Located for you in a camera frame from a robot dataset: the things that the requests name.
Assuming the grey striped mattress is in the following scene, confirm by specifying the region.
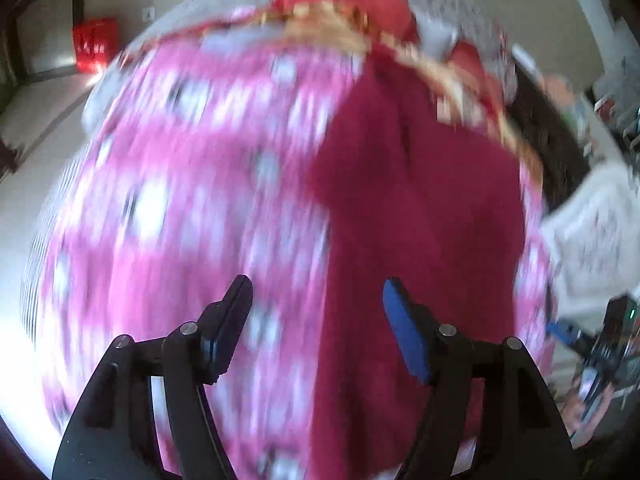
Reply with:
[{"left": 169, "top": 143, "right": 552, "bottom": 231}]
[{"left": 19, "top": 157, "right": 81, "bottom": 346}]

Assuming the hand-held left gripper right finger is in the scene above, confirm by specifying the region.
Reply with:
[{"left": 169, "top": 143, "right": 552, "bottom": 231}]
[{"left": 382, "top": 277, "right": 576, "bottom": 480}]

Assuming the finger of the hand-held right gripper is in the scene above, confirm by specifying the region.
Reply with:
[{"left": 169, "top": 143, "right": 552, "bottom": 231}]
[{"left": 546, "top": 321, "right": 601, "bottom": 357}]

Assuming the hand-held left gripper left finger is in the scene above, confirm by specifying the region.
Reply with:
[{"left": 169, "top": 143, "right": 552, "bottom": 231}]
[{"left": 51, "top": 275, "right": 254, "bottom": 480}]

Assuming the red and yellow blanket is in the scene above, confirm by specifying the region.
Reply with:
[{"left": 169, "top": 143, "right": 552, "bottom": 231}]
[{"left": 250, "top": 0, "right": 546, "bottom": 181}]

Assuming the pink penguin blanket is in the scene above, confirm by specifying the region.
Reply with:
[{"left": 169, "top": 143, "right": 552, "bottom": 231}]
[{"left": 37, "top": 6, "right": 558, "bottom": 480}]

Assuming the maroon cloth garment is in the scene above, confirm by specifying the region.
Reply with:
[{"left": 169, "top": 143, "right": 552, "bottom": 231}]
[{"left": 306, "top": 42, "right": 527, "bottom": 480}]

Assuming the dark carved wooden cabinet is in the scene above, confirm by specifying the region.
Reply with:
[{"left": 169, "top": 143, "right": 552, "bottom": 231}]
[{"left": 505, "top": 67, "right": 593, "bottom": 213}]

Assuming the red crate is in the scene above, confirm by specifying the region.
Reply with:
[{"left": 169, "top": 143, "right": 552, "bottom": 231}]
[{"left": 73, "top": 17, "right": 120, "bottom": 73}]

